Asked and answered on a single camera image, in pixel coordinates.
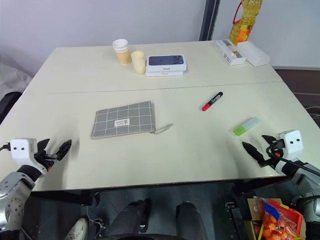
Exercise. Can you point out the beige paper cup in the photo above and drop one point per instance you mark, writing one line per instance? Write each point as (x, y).
(138, 62)

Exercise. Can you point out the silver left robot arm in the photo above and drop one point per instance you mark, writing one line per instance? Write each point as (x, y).
(12, 197)

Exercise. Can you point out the phone box with phone picture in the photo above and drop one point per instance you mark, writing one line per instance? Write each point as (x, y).
(166, 62)

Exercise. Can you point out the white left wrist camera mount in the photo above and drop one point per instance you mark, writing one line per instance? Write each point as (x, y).
(21, 150)

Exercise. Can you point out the white cardboard product box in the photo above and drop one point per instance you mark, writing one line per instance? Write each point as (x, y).
(230, 52)

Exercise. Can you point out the white box lid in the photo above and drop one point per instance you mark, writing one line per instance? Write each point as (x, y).
(253, 53)

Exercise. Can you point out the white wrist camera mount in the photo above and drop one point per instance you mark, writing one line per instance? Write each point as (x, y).
(21, 150)
(291, 143)

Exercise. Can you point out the black table leg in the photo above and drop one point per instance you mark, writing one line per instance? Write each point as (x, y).
(235, 217)

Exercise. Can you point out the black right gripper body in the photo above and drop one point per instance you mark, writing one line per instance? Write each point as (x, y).
(273, 155)

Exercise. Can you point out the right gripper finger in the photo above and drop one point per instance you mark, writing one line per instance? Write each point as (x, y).
(268, 139)
(253, 152)

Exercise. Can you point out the red and black marker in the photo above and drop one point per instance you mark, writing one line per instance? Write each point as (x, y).
(212, 101)

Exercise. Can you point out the dark rounded shape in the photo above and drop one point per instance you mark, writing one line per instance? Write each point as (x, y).
(132, 216)
(191, 220)

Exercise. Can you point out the black chair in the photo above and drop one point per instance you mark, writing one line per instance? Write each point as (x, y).
(7, 103)

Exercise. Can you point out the net bag of oranges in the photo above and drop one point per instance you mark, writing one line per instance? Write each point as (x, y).
(273, 225)

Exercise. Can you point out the green and white eraser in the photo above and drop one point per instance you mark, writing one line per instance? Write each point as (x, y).
(245, 126)

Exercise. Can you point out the yellow cooking oil bottle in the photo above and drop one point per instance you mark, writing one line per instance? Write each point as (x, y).
(246, 25)

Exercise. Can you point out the grey checked fabric pouch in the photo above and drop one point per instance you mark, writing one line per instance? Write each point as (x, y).
(122, 120)

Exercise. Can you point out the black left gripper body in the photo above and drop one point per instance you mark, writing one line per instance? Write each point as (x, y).
(46, 158)

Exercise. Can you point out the red plastic crate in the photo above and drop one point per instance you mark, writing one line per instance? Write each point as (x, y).
(290, 211)

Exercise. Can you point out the black table frame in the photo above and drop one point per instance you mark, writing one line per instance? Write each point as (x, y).
(75, 198)

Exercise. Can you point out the dark vertical pillar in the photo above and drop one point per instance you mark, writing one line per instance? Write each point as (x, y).
(210, 20)

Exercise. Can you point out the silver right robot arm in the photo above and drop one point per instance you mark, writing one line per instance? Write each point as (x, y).
(308, 182)

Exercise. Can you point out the flat white phone box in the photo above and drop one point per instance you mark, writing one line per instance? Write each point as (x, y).
(165, 73)

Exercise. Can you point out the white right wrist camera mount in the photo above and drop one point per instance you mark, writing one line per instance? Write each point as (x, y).
(291, 143)

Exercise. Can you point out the grey cloth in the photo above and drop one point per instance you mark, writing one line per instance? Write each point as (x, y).
(12, 78)

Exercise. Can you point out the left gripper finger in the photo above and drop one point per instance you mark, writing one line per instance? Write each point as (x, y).
(43, 145)
(64, 150)

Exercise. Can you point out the white shoe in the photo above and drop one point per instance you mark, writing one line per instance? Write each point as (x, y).
(78, 228)

